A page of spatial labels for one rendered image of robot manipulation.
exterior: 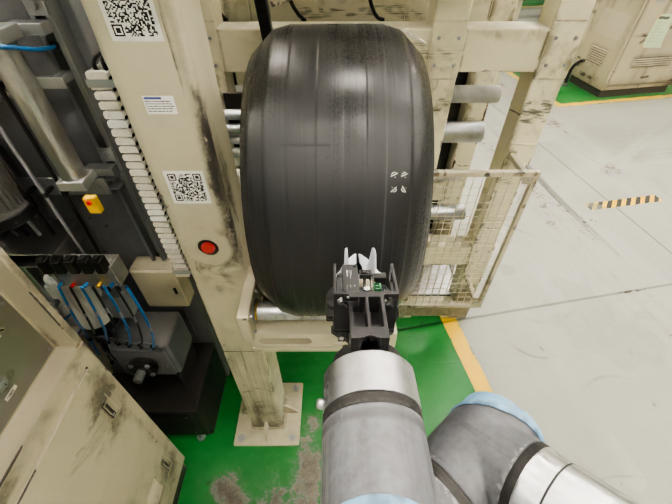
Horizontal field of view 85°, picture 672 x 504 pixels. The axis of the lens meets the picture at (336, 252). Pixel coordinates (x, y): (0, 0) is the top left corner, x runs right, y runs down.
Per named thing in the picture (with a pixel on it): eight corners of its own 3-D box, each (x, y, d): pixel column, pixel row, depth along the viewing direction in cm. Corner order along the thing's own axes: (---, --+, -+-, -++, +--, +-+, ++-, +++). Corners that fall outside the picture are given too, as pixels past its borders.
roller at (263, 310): (256, 307, 92) (254, 323, 90) (253, 298, 89) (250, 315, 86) (395, 306, 92) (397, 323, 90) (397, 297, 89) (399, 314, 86)
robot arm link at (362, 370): (415, 440, 36) (317, 441, 36) (407, 395, 40) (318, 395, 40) (429, 388, 31) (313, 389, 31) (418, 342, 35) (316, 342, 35)
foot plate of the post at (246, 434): (233, 446, 151) (232, 442, 148) (245, 383, 170) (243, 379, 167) (299, 446, 151) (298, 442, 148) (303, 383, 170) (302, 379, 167)
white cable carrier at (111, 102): (176, 276, 90) (82, 71, 57) (182, 262, 94) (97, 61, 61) (194, 276, 90) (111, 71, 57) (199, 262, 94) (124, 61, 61)
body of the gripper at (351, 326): (395, 259, 44) (412, 340, 34) (388, 310, 49) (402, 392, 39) (330, 259, 44) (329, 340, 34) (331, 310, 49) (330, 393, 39)
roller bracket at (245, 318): (242, 343, 88) (235, 319, 81) (265, 233, 117) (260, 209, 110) (256, 343, 88) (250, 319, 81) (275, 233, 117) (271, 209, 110)
